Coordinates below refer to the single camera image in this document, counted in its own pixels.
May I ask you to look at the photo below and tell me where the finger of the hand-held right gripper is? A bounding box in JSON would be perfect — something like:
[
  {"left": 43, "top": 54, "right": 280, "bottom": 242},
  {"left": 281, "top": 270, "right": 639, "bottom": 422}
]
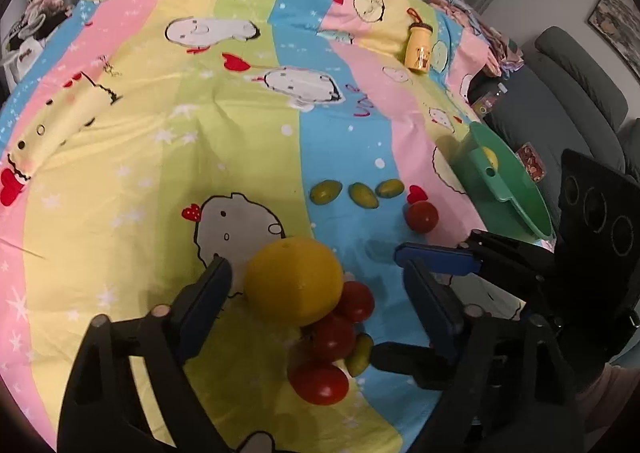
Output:
[
  {"left": 371, "top": 341, "right": 452, "bottom": 390},
  {"left": 394, "top": 229, "right": 557, "bottom": 315}
]

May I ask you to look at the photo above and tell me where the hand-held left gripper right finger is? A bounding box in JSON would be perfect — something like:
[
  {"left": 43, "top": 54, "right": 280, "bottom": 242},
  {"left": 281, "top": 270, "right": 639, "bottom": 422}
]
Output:
[{"left": 405, "top": 257, "right": 587, "bottom": 453}]

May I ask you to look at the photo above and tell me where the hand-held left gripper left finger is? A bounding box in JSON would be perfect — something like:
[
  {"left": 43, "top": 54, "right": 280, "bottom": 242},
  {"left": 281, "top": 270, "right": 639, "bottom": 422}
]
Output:
[{"left": 56, "top": 255, "right": 233, "bottom": 453}]

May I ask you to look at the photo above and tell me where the red tomato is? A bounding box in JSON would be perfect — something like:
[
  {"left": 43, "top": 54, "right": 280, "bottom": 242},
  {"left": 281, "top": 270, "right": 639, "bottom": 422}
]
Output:
[
  {"left": 404, "top": 200, "right": 440, "bottom": 234},
  {"left": 290, "top": 362, "right": 350, "bottom": 406},
  {"left": 336, "top": 280, "right": 376, "bottom": 325},
  {"left": 306, "top": 313, "right": 357, "bottom": 363}
]

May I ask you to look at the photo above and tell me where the small green fruit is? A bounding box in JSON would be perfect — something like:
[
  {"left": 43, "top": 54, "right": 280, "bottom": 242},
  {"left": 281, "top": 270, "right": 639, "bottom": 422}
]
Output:
[
  {"left": 310, "top": 180, "right": 343, "bottom": 205},
  {"left": 375, "top": 178, "right": 405, "bottom": 199},
  {"left": 348, "top": 182, "right": 380, "bottom": 209},
  {"left": 346, "top": 333, "right": 374, "bottom": 378}
]

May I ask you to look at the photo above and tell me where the yellow orange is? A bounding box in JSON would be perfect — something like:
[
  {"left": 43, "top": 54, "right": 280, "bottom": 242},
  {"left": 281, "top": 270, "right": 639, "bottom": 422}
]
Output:
[{"left": 243, "top": 239, "right": 345, "bottom": 326}]

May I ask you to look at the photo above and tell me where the green plastic bowl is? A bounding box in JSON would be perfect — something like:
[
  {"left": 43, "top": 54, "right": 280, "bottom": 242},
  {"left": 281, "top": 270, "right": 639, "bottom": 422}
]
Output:
[{"left": 450, "top": 121, "right": 554, "bottom": 243}]

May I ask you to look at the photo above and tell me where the person's right forearm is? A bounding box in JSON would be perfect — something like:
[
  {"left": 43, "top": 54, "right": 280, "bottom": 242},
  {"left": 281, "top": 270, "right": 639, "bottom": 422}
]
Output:
[{"left": 582, "top": 362, "right": 640, "bottom": 439}]

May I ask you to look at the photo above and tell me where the red snack packet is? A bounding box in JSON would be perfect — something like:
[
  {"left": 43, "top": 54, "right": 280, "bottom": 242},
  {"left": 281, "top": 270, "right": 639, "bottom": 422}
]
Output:
[{"left": 515, "top": 143, "right": 548, "bottom": 183}]

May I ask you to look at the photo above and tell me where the striped cartoon printed blanket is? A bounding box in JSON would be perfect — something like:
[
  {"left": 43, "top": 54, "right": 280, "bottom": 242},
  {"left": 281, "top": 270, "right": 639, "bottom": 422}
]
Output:
[{"left": 0, "top": 0, "right": 556, "bottom": 453}]

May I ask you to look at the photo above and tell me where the small box on sofa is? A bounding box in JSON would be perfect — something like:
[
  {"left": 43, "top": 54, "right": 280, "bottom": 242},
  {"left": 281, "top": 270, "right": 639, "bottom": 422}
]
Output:
[{"left": 472, "top": 82, "right": 508, "bottom": 114}]

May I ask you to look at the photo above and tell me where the grey sofa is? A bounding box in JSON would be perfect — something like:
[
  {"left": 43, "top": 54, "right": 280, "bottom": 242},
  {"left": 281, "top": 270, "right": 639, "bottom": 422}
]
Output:
[{"left": 482, "top": 26, "right": 640, "bottom": 214}]

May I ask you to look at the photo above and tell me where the yellow bottle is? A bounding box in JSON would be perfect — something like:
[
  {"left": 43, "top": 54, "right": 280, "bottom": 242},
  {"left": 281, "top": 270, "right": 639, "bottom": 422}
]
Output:
[{"left": 404, "top": 8, "right": 433, "bottom": 72}]

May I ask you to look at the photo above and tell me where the pile of pastel clothes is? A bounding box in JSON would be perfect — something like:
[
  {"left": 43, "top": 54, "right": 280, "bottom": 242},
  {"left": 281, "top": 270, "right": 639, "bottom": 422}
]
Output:
[{"left": 429, "top": 0, "right": 525, "bottom": 78}]

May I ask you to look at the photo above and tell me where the pile of printed clothes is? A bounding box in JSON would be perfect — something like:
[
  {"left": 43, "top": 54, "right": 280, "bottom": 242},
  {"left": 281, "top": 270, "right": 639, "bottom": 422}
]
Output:
[{"left": 0, "top": 0, "right": 77, "bottom": 86}]

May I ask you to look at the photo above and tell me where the framed wall picture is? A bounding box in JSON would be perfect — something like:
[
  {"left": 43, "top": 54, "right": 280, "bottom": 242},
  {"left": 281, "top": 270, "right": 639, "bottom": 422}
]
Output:
[{"left": 587, "top": 0, "right": 640, "bottom": 68}]

